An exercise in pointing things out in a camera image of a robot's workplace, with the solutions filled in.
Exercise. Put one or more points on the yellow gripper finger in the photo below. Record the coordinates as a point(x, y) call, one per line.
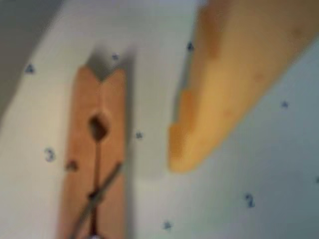
point(236, 74)

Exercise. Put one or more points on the white dotted grid mat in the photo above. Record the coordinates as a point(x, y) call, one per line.
point(224, 199)

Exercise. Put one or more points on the wooden clothespin with metal spring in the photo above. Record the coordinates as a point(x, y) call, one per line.
point(82, 139)

